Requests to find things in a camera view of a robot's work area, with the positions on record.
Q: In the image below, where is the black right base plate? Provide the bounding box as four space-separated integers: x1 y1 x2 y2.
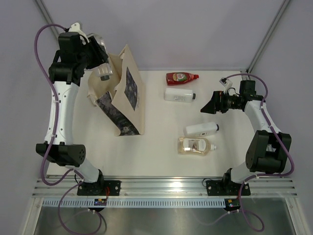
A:
205 180 242 196

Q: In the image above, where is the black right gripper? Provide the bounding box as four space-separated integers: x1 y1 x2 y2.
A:
201 91 241 115

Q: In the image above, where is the beige canvas tote bag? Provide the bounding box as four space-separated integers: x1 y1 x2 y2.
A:
88 45 146 136

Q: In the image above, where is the aluminium mounting rail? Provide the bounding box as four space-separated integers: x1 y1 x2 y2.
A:
32 175 297 198

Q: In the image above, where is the white bottle black cap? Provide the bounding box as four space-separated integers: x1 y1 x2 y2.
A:
164 88 196 103

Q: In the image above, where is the red dish soap bottle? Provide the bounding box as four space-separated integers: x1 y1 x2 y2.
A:
166 72 199 86

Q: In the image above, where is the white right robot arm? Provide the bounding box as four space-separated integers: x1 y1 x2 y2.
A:
201 78 291 194

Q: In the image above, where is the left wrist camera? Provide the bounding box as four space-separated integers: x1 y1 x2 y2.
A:
65 22 89 45

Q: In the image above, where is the aluminium frame post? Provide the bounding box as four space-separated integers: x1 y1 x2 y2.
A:
34 0 78 73
246 0 292 73

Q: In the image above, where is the clear rectangular bottle black cap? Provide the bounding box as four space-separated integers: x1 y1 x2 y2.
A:
88 33 113 81

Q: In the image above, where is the left aluminium frame post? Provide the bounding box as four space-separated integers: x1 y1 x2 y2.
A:
34 0 78 73

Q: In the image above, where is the small white bottle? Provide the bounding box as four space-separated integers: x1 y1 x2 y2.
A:
183 122 220 138

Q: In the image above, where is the clear amber soap bottle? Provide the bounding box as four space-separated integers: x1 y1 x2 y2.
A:
178 137 217 156

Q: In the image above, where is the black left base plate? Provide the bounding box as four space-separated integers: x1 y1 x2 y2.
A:
77 180 121 196

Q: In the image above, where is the right aluminium frame post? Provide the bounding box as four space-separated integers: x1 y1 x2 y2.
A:
246 0 292 73

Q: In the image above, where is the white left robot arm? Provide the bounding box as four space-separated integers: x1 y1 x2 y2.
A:
36 31 108 195

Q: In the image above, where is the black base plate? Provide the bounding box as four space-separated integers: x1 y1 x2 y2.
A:
205 180 242 196
77 180 121 196

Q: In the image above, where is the white slotted cable duct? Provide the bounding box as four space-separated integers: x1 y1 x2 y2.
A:
43 198 225 208

